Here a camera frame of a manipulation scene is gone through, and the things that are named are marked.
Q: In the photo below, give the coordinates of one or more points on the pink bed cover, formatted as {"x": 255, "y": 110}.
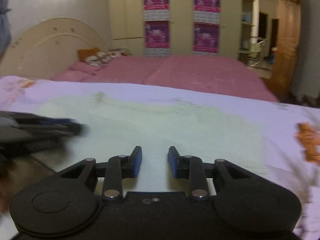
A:
{"x": 208, "y": 74}

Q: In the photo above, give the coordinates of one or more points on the orange patterned pillow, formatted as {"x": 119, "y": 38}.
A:
{"x": 96, "y": 57}

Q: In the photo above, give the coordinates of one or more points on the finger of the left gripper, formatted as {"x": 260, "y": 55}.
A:
{"x": 63, "y": 124}

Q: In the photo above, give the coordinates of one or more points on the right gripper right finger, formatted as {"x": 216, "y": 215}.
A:
{"x": 191, "y": 168}

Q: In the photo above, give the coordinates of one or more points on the cream wardrobe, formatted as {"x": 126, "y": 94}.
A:
{"x": 128, "y": 26}

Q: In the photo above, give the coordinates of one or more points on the cream curved headboard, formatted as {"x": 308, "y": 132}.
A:
{"x": 48, "y": 48}

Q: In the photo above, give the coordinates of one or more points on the brown wooden door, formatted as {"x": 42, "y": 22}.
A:
{"x": 288, "y": 42}

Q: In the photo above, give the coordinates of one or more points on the upper left pink poster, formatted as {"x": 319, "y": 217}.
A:
{"x": 156, "y": 10}

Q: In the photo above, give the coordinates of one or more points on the lower left pink poster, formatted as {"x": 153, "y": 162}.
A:
{"x": 157, "y": 39}

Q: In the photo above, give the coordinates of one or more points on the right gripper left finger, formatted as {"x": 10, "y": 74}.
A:
{"x": 118, "y": 168}

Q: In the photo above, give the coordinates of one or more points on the cream knitted sweater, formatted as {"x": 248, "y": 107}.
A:
{"x": 115, "y": 127}

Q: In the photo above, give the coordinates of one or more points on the pink poster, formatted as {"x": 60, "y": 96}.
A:
{"x": 156, "y": 10}
{"x": 207, "y": 11}
{"x": 157, "y": 39}
{"x": 206, "y": 38}

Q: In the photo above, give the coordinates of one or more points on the lower right pink poster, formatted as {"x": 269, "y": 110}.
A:
{"x": 206, "y": 38}

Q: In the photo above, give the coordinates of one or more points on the open corner shelf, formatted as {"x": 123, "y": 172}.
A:
{"x": 246, "y": 27}

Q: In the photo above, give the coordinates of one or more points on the upper right pink poster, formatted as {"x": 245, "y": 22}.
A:
{"x": 207, "y": 11}

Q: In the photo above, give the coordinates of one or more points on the lilac floral bed sheet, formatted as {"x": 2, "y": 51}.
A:
{"x": 283, "y": 155}

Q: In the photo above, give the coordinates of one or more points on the grey hanging garment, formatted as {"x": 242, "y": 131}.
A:
{"x": 5, "y": 34}

